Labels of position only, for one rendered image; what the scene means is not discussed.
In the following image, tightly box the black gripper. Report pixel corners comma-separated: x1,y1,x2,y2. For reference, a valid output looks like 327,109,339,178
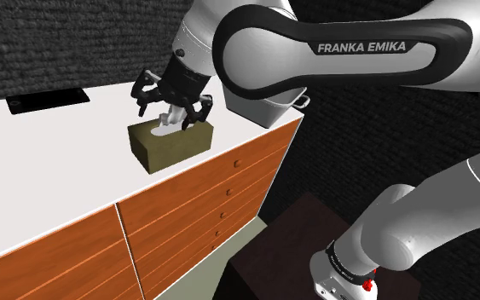
130,54,215,131

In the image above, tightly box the olive tissue box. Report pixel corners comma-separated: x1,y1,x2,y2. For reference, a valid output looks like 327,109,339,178
127,104,215,176

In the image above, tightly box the orange wooden chest of drawers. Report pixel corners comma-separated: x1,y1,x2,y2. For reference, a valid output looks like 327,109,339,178
0,80,305,300

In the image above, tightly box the black tablet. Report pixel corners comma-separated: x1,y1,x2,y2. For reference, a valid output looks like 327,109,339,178
5,87,92,116

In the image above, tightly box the dark brown robot stand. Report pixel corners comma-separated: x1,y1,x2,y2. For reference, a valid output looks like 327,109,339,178
212,192,422,300

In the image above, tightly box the white pot with handles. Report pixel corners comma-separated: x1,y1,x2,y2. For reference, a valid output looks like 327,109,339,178
222,84,312,130

